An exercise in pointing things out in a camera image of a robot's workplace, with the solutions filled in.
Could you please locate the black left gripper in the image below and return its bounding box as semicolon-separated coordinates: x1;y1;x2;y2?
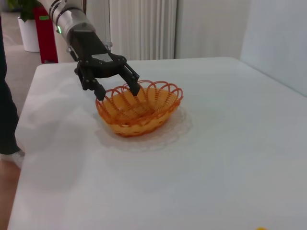
69;29;141;101

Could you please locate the orange wire basket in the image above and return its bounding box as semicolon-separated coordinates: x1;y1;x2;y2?
95;80;184;138

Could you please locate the red cabinet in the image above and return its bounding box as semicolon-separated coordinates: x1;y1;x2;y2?
32;6;59;64

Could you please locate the white plant pot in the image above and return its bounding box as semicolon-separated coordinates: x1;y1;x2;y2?
17;16;40;52

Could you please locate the green potted plant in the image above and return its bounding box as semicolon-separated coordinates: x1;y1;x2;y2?
9;0;37;23

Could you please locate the white shoe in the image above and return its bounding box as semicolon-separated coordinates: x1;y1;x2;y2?
0;149;26;169

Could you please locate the white tablecloth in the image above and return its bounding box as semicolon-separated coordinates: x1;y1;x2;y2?
7;56;307;230

